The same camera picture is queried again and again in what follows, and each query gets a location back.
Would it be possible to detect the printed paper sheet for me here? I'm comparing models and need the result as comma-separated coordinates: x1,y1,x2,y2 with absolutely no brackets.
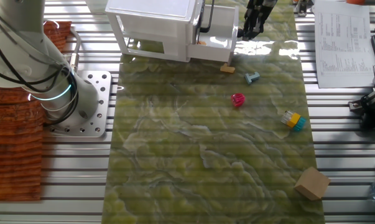
314,0,375,89

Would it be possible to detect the orange woven cloth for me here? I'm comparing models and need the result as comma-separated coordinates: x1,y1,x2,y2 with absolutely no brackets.
0,21,73,202

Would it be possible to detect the tan wooden angled piece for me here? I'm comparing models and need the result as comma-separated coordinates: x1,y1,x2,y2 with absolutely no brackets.
220,63,236,74

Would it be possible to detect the teal yellow clear brick stack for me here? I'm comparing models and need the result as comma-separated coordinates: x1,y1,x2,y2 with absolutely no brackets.
280,110,307,132

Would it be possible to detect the silver camera on black mount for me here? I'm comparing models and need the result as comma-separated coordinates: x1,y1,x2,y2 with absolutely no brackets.
348,63,375,130

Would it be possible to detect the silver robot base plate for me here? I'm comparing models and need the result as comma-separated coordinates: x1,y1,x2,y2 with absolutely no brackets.
47,70,113,138

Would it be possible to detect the light blue number one block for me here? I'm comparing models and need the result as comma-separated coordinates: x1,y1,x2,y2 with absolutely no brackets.
244,72,261,85

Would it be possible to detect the pink translucent plastic block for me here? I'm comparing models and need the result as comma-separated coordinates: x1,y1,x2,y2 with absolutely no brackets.
231,93,246,108

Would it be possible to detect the plain wooden cube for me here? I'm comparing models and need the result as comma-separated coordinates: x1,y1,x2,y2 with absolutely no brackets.
294,166,331,201

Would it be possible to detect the green marble pattern mat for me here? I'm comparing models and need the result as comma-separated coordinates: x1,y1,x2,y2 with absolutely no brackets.
101,0,326,224

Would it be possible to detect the black wire cabinet handle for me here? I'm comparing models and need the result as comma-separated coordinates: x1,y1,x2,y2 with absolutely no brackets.
199,0,216,34

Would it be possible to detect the grey conduit with metal connector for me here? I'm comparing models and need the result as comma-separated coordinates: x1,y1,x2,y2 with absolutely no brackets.
69,26,81,73

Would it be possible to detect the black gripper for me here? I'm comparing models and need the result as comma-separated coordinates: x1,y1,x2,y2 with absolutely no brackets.
243,0,279,41

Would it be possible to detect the white plastic drawer cabinet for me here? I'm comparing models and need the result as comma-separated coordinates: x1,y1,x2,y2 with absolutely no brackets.
104,0,206,63

